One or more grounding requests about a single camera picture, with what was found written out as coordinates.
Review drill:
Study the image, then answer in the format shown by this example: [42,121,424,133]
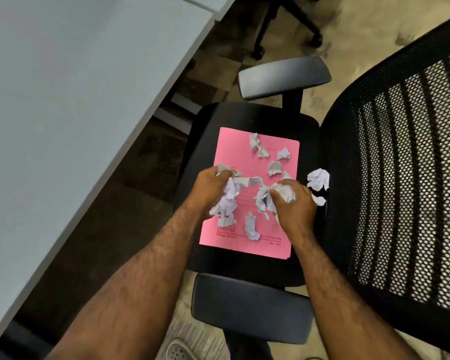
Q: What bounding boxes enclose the person's right hand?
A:
[270,179,318,241]

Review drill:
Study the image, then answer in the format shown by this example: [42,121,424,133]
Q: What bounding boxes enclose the person's left hand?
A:
[189,166,244,221]

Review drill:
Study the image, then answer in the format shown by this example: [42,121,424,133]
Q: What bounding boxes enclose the small white paper wad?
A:
[253,179,297,221]

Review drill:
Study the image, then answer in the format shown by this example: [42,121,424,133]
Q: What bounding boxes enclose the large white paper wad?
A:
[209,163,253,219]

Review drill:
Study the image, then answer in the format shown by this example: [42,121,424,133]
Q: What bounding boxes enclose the person's right forearm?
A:
[289,234,422,360]

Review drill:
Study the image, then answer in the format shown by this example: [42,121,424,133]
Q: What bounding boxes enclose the person's left forearm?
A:
[46,204,211,360]

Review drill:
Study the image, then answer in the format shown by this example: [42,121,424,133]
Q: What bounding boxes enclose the pink file folder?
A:
[199,127,301,260]

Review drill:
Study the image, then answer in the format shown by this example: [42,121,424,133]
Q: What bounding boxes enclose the scattered white paper scraps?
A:
[217,132,330,241]

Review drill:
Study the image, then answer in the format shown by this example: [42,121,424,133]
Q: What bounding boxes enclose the black office chair seat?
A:
[173,102,325,288]

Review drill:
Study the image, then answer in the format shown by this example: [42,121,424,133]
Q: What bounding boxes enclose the black chair armrest pad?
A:
[190,273,314,345]
[237,56,332,102]

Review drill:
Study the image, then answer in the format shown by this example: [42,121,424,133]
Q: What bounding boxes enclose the black mesh chair backrest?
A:
[320,11,450,358]

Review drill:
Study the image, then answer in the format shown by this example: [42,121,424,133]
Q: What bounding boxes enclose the black wheeled chair base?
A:
[250,0,324,60]

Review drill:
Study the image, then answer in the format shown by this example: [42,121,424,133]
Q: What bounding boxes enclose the white perforated shoe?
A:
[165,339,200,360]

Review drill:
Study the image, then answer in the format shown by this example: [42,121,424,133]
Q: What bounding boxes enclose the grey desk frame bar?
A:
[152,93,196,136]

